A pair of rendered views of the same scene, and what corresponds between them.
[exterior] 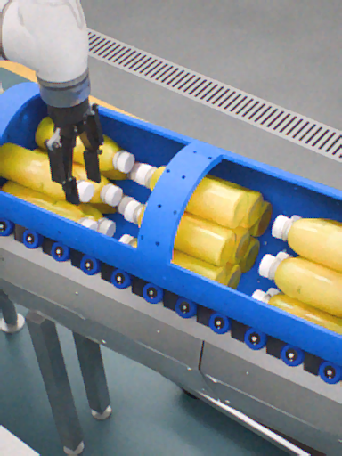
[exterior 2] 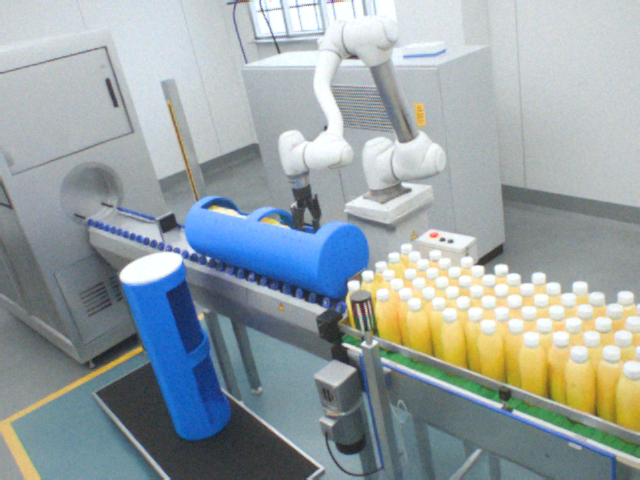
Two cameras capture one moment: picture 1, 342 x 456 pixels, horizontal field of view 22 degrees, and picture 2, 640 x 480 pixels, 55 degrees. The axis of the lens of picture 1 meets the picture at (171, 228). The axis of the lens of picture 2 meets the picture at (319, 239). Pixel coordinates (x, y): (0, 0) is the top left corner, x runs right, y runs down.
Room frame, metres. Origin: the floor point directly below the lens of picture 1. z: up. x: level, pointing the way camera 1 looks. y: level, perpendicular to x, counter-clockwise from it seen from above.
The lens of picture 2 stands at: (3.41, 0.74, 2.11)
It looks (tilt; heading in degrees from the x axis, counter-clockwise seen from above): 24 degrees down; 194
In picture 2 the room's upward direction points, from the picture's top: 12 degrees counter-clockwise
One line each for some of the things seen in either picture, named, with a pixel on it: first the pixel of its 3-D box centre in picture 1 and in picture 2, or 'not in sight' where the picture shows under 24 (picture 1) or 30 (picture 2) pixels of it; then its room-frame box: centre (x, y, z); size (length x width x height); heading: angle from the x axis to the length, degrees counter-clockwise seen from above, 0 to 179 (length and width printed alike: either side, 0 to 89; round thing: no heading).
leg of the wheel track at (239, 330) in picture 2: not in sight; (244, 345); (0.79, -0.46, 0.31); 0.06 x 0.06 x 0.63; 55
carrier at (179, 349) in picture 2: not in sight; (179, 349); (1.18, -0.61, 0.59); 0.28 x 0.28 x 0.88
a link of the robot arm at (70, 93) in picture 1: (64, 81); (299, 178); (1.25, 0.16, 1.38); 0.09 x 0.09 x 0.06
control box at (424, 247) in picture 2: not in sight; (446, 250); (1.33, 0.69, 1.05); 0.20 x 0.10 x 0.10; 55
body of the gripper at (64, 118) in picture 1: (69, 115); (302, 196); (1.25, 0.16, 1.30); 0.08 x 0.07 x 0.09; 145
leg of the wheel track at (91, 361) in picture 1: (88, 350); (361, 431); (1.47, 0.26, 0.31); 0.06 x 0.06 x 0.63; 55
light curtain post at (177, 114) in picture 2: not in sight; (209, 225); (0.32, -0.68, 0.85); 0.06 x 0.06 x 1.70; 55
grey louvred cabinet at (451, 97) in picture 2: not in sight; (361, 152); (-1.13, 0.06, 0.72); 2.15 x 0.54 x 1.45; 49
